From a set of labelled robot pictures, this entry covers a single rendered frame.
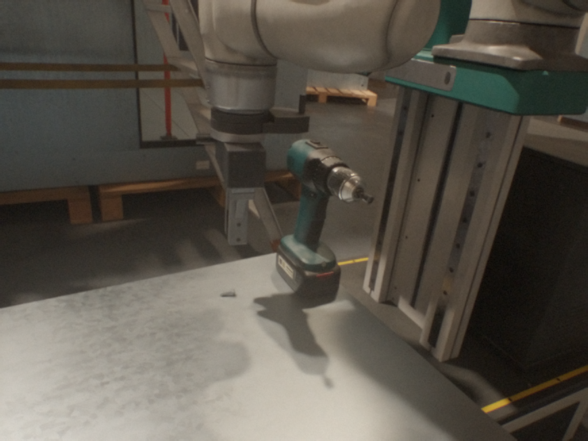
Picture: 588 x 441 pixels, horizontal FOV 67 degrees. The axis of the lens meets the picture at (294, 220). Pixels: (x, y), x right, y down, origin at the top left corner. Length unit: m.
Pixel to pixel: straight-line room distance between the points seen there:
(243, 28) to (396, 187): 0.77
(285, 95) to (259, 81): 2.15
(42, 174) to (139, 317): 1.90
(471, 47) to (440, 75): 0.07
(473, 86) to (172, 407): 0.60
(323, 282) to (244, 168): 0.25
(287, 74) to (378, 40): 2.29
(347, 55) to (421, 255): 0.85
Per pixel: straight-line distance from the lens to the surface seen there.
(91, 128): 2.47
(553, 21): 0.74
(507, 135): 0.96
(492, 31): 0.74
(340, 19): 0.42
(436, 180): 1.15
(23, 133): 2.48
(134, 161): 2.54
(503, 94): 0.71
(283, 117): 0.58
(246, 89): 0.55
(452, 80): 0.77
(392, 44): 0.42
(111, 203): 2.49
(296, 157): 0.68
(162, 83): 1.76
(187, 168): 2.61
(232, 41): 0.54
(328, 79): 6.70
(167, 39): 2.18
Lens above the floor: 1.06
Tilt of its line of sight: 25 degrees down
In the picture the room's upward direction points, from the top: 5 degrees clockwise
